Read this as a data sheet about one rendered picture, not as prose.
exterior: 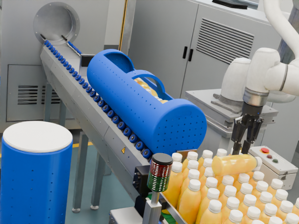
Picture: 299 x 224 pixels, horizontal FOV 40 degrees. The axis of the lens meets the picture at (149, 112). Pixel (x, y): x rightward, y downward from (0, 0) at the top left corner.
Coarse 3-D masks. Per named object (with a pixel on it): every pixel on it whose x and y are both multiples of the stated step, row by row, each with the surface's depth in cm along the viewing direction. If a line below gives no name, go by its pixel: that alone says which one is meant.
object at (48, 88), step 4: (48, 84) 350; (48, 88) 351; (48, 92) 352; (48, 96) 354; (44, 100) 358; (48, 100) 355; (44, 104) 358; (48, 104) 357; (44, 108) 359; (48, 108) 358; (44, 112) 359; (48, 112) 360; (44, 116) 360; (48, 116) 361; (44, 120) 361; (48, 120) 363
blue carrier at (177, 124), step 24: (96, 72) 230; (120, 72) 213; (144, 72) 208; (120, 96) 201; (144, 96) 187; (168, 96) 213; (144, 120) 179; (168, 120) 173; (192, 120) 179; (168, 144) 179; (192, 144) 185
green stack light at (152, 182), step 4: (148, 176) 122; (152, 176) 120; (156, 176) 119; (168, 176) 120; (148, 180) 122; (152, 180) 120; (156, 180) 120; (160, 180) 119; (164, 180) 120; (168, 180) 121; (148, 184) 122; (152, 184) 121; (156, 184) 120; (160, 184) 120; (164, 184) 120; (168, 184) 123; (152, 188) 121; (156, 188) 120; (160, 188) 120; (164, 188) 121
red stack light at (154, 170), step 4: (152, 160) 120; (152, 164) 119; (156, 164) 118; (172, 164) 120; (152, 168) 119; (156, 168) 118; (160, 168) 118; (164, 168) 118; (168, 168) 119; (152, 172) 120; (156, 172) 119; (160, 172) 118; (164, 172) 118; (168, 172) 119; (160, 176) 119; (164, 176) 119
